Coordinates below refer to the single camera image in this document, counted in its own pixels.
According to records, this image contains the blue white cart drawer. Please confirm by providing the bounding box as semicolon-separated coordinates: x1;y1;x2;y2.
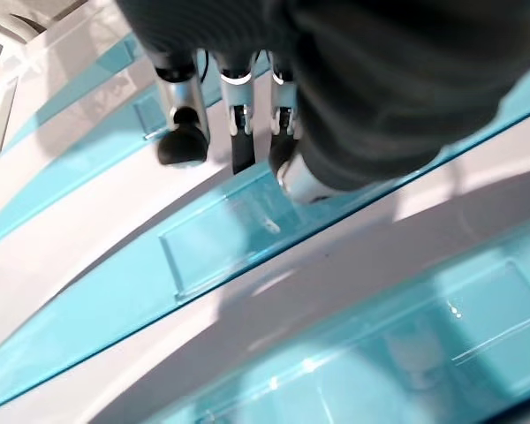
0;12;270;142
0;127;530;424
0;92;530;367

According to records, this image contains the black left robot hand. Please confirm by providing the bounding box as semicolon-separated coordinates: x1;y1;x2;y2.
114;0;530;205

